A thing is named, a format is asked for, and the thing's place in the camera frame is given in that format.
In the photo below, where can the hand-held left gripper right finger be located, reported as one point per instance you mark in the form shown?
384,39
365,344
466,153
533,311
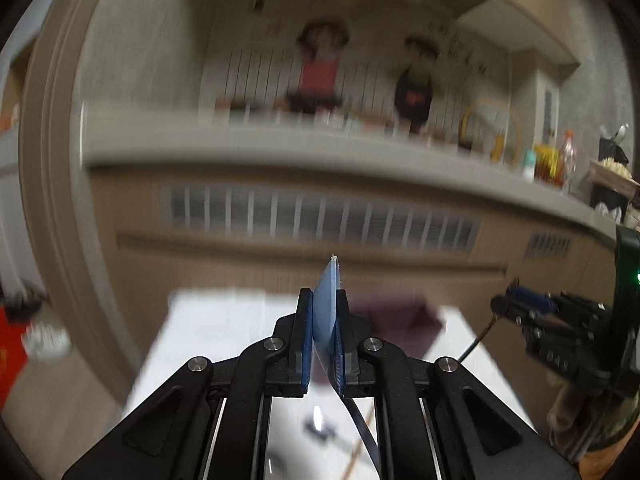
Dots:
340,360

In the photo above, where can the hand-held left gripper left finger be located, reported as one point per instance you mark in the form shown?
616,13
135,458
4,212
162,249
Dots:
306,355

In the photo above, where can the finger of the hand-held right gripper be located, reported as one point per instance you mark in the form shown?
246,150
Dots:
510,311
530,297

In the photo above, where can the wooden chopstick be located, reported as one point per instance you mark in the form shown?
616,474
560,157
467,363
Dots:
475,342

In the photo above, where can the purple plastic utensil container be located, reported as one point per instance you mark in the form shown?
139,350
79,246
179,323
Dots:
400,321

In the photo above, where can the person's right forearm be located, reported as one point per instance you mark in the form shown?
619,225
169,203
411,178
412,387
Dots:
605,440

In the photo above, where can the small vent grille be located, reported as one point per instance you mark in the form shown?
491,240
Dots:
549,246

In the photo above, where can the white towel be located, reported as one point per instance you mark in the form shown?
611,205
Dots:
225,320

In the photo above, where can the small white bottle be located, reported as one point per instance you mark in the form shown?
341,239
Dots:
529,166

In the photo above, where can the large vent grille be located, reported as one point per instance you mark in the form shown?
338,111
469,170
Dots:
320,220

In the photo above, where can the yellow packet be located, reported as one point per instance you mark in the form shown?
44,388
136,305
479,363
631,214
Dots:
546,162

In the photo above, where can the clear bottle with orange cap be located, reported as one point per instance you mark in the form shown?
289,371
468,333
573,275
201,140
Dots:
567,160

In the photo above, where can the yellow bottle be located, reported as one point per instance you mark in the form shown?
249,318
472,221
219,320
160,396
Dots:
498,147

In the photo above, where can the wooden hoop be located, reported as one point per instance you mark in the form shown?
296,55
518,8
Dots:
515,125

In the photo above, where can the grey counter ledge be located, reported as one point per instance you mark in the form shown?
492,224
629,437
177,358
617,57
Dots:
300,152

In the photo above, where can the red object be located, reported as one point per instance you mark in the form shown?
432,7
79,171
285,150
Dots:
10,360

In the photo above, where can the wall poster with figures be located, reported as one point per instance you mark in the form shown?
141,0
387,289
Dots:
360,75

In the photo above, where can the beige door frame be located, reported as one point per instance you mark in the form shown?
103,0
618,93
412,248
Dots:
55,160

